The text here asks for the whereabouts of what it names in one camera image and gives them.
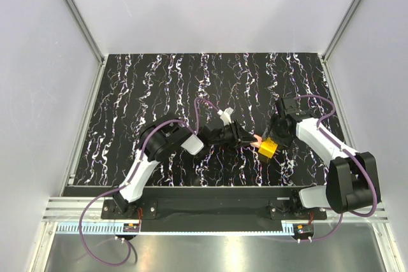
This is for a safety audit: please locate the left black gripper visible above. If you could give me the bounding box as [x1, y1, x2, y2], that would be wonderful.
[209, 119, 256, 148]

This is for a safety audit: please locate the pink plug adapter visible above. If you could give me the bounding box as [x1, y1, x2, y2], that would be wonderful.
[251, 134, 263, 148]

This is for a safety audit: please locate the yellow socket cube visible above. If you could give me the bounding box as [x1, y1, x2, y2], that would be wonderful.
[258, 138, 278, 159]

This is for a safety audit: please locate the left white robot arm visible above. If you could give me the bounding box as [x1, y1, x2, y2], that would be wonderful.
[112, 111, 258, 218]

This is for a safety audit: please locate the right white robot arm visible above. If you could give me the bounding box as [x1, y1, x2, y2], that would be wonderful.
[258, 97, 381, 219]

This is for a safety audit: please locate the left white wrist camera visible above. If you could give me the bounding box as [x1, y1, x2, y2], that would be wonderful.
[217, 107, 234, 126]

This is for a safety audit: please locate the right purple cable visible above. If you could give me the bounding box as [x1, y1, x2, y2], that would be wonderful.
[293, 95, 382, 241]

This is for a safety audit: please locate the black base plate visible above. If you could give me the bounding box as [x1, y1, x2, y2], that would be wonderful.
[101, 187, 327, 233]

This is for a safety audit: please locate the slotted cable duct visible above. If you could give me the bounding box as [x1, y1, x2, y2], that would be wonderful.
[56, 222, 140, 235]

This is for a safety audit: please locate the right aluminium frame post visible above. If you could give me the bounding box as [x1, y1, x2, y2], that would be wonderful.
[321, 0, 363, 62]

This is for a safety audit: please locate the aluminium frame post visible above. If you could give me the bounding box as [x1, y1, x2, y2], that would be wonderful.
[63, 0, 105, 64]
[321, 0, 363, 62]

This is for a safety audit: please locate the left aluminium frame post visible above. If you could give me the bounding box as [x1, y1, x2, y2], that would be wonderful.
[63, 0, 105, 64]

